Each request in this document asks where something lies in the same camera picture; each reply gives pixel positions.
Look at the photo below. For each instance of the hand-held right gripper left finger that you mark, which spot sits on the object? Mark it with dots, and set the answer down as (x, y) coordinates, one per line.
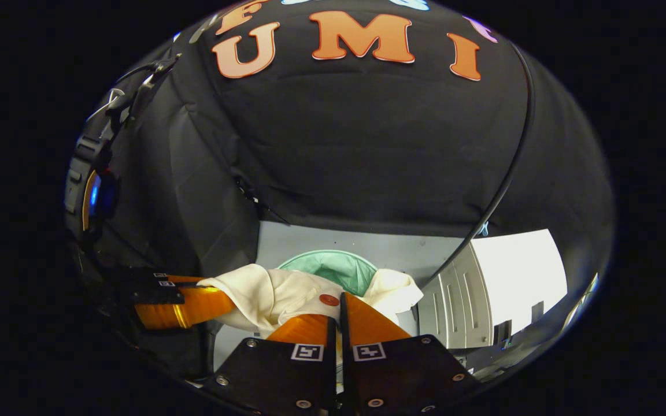
(287, 375)

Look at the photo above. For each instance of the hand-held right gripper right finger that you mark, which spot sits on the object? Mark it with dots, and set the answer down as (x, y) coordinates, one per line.
(391, 375)

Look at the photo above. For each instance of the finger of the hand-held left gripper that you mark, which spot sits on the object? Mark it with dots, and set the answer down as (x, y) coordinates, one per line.
(194, 306)
(159, 278)

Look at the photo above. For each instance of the cream button jacket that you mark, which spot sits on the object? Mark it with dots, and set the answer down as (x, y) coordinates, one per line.
(263, 294)

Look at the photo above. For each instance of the green laundry hamper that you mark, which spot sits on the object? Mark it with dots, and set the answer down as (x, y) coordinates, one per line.
(339, 268)

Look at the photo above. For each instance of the black backdrop cloth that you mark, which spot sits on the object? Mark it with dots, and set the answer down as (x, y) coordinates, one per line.
(367, 144)

